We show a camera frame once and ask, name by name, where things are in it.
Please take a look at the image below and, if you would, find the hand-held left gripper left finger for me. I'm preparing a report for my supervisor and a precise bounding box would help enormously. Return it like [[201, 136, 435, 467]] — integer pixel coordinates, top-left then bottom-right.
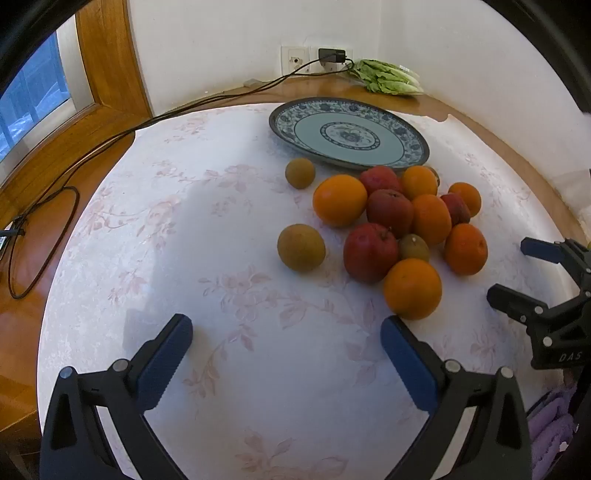
[[41, 314, 194, 480]]

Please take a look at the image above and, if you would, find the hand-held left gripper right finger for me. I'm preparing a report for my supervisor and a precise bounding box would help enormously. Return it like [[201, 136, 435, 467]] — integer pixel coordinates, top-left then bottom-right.
[[379, 315, 534, 480]]

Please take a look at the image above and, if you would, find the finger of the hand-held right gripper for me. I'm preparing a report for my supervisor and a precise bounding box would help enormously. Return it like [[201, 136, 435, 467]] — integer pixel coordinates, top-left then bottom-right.
[[521, 237, 591, 289], [487, 283, 591, 337]]

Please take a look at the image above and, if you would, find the orange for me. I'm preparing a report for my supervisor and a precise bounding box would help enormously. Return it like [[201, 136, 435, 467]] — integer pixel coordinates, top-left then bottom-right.
[[444, 223, 489, 277], [448, 182, 482, 217], [401, 165, 438, 200], [411, 194, 452, 247], [312, 174, 369, 228], [383, 258, 443, 321]]

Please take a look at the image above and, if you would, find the red apple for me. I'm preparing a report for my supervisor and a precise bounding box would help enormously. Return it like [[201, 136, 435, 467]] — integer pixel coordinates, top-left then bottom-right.
[[440, 193, 472, 225], [343, 223, 400, 284], [366, 189, 414, 239], [359, 166, 403, 197]]

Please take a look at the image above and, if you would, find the blue patterned ceramic plate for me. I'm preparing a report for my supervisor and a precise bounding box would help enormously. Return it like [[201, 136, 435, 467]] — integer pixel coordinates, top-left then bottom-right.
[[269, 97, 431, 171]]

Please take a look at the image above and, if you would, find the purple fuzzy cloth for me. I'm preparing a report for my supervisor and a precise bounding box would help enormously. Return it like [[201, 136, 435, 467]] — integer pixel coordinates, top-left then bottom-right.
[[526, 385, 580, 480]]

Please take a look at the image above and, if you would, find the white floral tablecloth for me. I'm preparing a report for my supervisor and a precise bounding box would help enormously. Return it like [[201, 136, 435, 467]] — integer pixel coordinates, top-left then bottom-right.
[[37, 102, 575, 480]]

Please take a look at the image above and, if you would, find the bagged romaine lettuce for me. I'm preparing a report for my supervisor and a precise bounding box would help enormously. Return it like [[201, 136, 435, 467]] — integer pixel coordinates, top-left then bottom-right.
[[347, 59, 424, 96]]

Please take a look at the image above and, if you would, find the window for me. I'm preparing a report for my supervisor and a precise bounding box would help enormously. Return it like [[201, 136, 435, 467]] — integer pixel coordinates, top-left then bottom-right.
[[0, 30, 75, 162]]

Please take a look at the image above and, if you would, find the black cable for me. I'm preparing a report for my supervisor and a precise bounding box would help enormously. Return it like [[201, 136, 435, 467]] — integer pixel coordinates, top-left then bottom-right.
[[7, 58, 355, 300]]

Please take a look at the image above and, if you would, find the white wall socket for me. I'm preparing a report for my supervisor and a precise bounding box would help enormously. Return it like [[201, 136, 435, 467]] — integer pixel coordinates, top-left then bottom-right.
[[281, 45, 311, 77], [310, 46, 354, 75]]

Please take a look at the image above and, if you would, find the wooden window frame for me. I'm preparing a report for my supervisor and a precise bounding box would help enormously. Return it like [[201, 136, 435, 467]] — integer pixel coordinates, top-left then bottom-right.
[[0, 0, 153, 204]]

